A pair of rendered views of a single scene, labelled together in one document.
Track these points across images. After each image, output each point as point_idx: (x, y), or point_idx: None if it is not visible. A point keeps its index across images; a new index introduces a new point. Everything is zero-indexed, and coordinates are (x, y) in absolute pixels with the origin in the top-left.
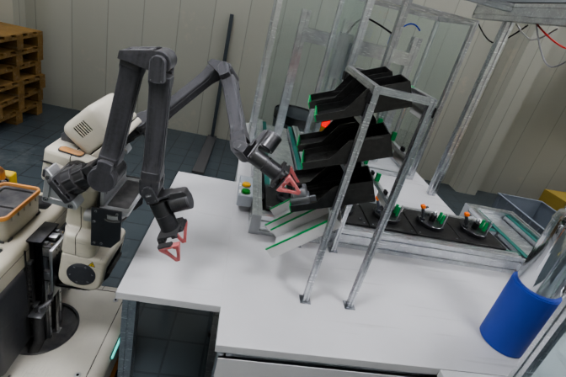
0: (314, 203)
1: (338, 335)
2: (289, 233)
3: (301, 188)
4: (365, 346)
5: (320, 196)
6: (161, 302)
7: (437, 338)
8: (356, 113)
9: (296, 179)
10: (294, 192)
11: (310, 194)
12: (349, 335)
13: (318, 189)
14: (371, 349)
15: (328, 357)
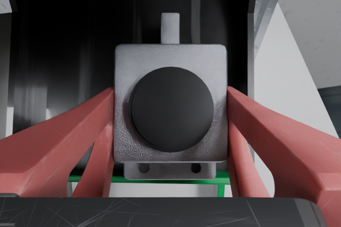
0: (253, 22)
1: (272, 88)
2: (112, 190)
3: (204, 73)
4: (272, 49)
5: (110, 6)
6: None
7: None
8: None
9: (98, 123)
10: (245, 140)
11: (69, 66)
12: (262, 70)
13: (32, 12)
14: (274, 42)
15: (324, 106)
